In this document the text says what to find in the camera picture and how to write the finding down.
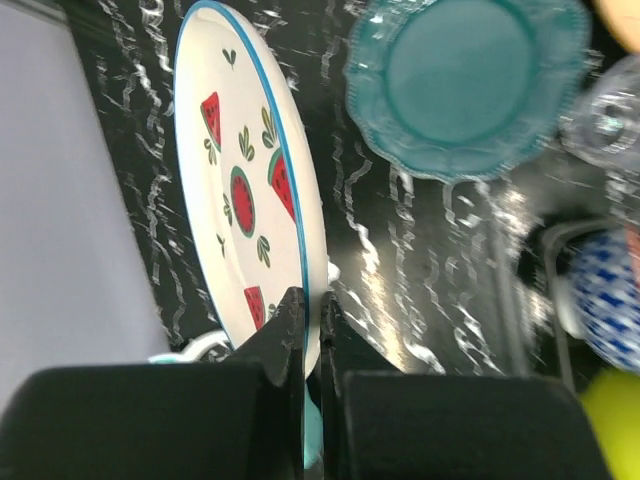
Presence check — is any teal scalloped plate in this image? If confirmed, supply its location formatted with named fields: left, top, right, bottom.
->
left=344, top=0, right=591, bottom=184

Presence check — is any blue red patterned bowl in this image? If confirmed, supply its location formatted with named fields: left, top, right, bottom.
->
left=568, top=227, right=639, bottom=373

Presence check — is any yellow green bowl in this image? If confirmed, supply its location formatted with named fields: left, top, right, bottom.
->
left=580, top=368, right=639, bottom=480

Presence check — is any black wire dish rack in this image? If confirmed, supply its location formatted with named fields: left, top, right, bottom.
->
left=492, top=217, right=622, bottom=393

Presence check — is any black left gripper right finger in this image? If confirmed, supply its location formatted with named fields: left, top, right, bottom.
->
left=320, top=292, right=610, bottom=479

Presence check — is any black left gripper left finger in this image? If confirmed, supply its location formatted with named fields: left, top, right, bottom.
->
left=1, top=287, right=305, bottom=479

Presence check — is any white watermelon pattern plate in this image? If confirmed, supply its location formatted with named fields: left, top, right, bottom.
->
left=174, top=1, right=328, bottom=370

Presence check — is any orange bird pattern plate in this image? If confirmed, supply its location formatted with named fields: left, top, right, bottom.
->
left=594, top=0, right=640, bottom=53

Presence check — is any clear drinking glass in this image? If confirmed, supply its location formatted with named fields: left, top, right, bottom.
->
left=560, top=54, right=639, bottom=172

